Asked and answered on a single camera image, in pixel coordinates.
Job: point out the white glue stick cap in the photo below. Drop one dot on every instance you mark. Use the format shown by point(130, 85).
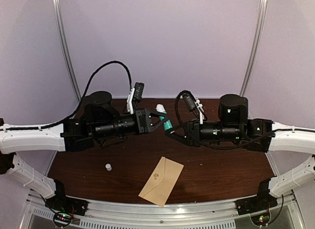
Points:
point(108, 167)

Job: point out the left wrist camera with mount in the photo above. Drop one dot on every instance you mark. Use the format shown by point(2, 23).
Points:
point(134, 97)

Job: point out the aluminium frame post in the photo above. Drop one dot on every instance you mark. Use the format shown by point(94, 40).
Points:
point(65, 49)
point(262, 10)

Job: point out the left aluminium frame post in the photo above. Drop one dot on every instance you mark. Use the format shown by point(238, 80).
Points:
point(65, 49)

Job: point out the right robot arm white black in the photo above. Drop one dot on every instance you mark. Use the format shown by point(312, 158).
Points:
point(235, 130)

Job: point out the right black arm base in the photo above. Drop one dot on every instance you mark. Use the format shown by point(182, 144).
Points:
point(262, 201)

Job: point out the right round circuit board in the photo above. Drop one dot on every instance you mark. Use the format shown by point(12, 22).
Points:
point(261, 219)

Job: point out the front aluminium slotted rail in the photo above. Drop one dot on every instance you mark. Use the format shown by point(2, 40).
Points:
point(220, 214)

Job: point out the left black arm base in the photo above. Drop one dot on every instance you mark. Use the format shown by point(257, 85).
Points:
point(63, 203)

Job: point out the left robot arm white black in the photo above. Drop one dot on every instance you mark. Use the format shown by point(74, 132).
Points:
point(99, 122)

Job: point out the round circuit board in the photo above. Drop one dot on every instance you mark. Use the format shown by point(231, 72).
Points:
point(62, 219)
point(261, 219)

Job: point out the brown kraft envelope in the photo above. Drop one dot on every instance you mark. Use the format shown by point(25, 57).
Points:
point(161, 182)

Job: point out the small green glue stick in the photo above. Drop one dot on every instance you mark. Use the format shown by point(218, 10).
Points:
point(167, 124)

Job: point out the left round circuit board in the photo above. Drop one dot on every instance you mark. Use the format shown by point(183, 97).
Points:
point(62, 219)

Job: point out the right aluminium frame post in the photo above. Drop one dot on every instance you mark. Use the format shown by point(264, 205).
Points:
point(262, 10)

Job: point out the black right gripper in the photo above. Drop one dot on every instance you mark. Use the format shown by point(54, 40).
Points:
point(183, 139)

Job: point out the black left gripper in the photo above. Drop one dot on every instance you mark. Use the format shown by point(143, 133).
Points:
point(143, 121)

